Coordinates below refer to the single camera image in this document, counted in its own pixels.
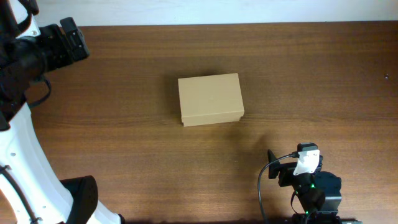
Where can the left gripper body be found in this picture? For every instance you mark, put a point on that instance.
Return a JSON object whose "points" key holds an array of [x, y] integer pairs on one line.
{"points": [[55, 50]]}

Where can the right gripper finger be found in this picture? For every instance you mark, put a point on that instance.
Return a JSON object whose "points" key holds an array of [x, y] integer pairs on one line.
{"points": [[273, 165], [306, 146]]}

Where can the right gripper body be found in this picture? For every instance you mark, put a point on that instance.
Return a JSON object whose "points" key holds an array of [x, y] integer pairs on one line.
{"points": [[288, 178]]}

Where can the brown cardboard box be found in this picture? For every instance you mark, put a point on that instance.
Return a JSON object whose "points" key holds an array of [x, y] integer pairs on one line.
{"points": [[210, 99]]}

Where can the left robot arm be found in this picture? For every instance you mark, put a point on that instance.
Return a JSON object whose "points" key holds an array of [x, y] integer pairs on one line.
{"points": [[28, 182]]}

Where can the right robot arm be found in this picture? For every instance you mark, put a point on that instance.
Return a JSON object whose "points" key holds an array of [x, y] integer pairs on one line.
{"points": [[319, 192]]}

